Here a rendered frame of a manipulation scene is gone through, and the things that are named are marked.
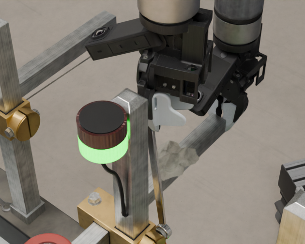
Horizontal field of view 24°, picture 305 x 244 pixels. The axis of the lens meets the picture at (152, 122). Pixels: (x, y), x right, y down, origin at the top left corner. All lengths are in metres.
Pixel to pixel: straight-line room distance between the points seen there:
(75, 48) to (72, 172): 1.11
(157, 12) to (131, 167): 0.21
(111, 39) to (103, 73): 1.72
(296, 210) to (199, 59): 0.23
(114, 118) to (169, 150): 0.34
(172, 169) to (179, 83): 0.26
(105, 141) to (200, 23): 0.18
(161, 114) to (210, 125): 0.27
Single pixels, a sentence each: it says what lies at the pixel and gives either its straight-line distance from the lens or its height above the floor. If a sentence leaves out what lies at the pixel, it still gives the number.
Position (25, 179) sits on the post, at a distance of 1.21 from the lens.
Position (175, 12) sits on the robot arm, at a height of 1.23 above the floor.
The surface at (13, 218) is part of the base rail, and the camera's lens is 1.30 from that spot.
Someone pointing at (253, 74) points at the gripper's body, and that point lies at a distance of 1.17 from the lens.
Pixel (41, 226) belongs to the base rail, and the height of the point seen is 0.70.
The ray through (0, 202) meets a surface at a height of 0.71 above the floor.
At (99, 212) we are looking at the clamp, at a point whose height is 0.87.
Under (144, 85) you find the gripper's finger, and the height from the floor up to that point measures 1.12.
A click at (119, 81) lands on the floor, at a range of 2.58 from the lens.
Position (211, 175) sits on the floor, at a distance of 2.27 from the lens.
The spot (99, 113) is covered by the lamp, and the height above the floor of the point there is 1.13.
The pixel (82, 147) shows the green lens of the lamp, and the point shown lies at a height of 1.10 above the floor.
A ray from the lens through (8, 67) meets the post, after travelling 1.04.
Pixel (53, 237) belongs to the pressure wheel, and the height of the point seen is 0.91.
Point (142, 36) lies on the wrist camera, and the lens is 0.87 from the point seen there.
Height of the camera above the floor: 1.71
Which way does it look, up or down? 45 degrees down
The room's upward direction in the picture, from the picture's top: straight up
